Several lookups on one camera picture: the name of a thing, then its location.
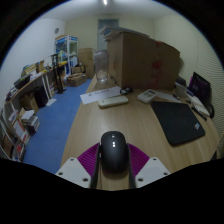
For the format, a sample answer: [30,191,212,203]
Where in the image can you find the cluttered bookshelf unit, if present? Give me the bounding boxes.
[0,99,41,163]

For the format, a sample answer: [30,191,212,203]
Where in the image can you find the open cardboard box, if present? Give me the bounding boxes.
[66,72,88,88]

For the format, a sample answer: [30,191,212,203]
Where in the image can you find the black floor stand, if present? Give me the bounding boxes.
[50,53,67,95]

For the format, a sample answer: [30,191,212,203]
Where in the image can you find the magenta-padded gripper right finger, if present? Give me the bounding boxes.
[127,143,172,190]

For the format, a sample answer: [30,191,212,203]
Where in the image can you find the stacked cardboard boxes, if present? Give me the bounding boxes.
[78,47,98,79]

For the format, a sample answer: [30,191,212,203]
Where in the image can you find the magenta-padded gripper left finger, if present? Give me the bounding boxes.
[54,142,103,190]

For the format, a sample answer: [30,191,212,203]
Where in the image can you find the small white container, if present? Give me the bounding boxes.
[173,81,191,100]

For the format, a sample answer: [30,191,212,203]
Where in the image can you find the black computer mouse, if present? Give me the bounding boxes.
[99,130,130,174]

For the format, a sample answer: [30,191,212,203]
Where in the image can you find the coiled black cable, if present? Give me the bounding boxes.
[119,86,134,96]

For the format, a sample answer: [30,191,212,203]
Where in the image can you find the grey door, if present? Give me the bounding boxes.
[97,18,120,51]

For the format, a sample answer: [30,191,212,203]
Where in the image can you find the dark screen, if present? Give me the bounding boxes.
[189,71,215,118]

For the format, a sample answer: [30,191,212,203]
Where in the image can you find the white notebook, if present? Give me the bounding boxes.
[186,94,211,118]

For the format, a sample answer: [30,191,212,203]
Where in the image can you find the clear glass jar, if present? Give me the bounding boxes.
[93,49,110,84]

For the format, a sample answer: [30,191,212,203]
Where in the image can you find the large cardboard box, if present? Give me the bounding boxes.
[103,28,182,90]

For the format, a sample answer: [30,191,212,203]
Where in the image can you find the black mouse pad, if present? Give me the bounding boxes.
[150,100,207,147]

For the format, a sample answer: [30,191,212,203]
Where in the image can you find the flat white remote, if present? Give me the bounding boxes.
[97,95,129,109]

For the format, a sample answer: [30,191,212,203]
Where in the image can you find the black marker pen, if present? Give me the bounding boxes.
[190,105,208,122]

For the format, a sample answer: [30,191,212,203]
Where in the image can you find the blue white display cabinet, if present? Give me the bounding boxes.
[54,34,79,76]

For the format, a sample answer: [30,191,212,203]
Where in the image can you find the white remote with buttons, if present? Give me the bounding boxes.
[137,88,158,104]

